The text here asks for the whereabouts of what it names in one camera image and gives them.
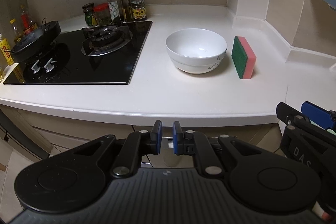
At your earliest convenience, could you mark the dark bottle with black cap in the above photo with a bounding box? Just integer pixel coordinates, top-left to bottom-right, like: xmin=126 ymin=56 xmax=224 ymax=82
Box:
xmin=119 ymin=0 xmax=133 ymax=22

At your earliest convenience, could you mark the beige kitchen cabinet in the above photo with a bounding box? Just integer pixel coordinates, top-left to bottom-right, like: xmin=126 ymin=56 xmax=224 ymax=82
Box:
xmin=0 ymin=103 xmax=286 ymax=169

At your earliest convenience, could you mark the red sauce bottle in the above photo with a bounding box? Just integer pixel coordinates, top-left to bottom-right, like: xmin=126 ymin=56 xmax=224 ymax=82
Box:
xmin=20 ymin=5 xmax=38 ymax=36

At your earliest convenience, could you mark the pink and green sponge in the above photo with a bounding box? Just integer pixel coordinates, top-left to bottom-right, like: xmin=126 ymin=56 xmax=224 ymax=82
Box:
xmin=231 ymin=36 xmax=257 ymax=80

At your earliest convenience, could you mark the small yellow oil bottle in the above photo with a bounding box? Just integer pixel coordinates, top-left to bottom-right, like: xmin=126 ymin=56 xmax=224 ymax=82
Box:
xmin=10 ymin=18 xmax=25 ymax=44

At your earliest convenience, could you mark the white ceramic bowl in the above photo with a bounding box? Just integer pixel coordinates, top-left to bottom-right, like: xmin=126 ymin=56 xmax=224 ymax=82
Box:
xmin=165 ymin=28 xmax=228 ymax=75

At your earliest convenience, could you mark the jar with dark lid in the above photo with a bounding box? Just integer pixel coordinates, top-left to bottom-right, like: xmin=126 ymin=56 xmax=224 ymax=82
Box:
xmin=82 ymin=3 xmax=98 ymax=28

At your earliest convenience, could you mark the black glass cooktop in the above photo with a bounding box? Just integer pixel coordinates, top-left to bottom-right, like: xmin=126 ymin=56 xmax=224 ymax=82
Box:
xmin=3 ymin=20 xmax=153 ymax=85

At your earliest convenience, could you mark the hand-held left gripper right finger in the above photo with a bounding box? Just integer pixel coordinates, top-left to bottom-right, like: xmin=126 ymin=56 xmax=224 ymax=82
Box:
xmin=172 ymin=121 xmax=263 ymax=180

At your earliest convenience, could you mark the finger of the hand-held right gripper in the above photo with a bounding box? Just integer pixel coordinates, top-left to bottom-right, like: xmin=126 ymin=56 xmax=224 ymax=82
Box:
xmin=301 ymin=101 xmax=336 ymax=132
xmin=276 ymin=102 xmax=311 ymax=134

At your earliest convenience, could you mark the black frying pan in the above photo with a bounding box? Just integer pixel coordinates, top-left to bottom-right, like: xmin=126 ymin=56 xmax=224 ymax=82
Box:
xmin=9 ymin=18 xmax=62 ymax=63

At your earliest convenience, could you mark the clear bottle with yellow cap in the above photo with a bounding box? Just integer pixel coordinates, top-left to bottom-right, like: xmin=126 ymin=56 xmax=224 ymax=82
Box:
xmin=106 ymin=0 xmax=123 ymax=23

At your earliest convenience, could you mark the gas burner with grate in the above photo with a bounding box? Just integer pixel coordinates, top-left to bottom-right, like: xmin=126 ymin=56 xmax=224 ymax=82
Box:
xmin=81 ymin=24 xmax=133 ymax=57

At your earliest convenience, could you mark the jar with red lid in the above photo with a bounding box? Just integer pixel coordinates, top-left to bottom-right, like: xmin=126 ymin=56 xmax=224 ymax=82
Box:
xmin=93 ymin=3 xmax=112 ymax=26

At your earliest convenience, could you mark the large yellow oil bottle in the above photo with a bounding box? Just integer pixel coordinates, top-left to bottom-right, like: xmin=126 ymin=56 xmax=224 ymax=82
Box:
xmin=0 ymin=33 xmax=15 ymax=67

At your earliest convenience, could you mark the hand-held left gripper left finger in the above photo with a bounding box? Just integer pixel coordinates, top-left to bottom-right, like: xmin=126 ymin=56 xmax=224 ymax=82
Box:
xmin=71 ymin=120 xmax=163 ymax=180

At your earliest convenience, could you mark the jar with yellow label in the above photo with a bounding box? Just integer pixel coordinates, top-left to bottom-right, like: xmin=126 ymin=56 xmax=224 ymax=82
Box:
xmin=131 ymin=0 xmax=148 ymax=21

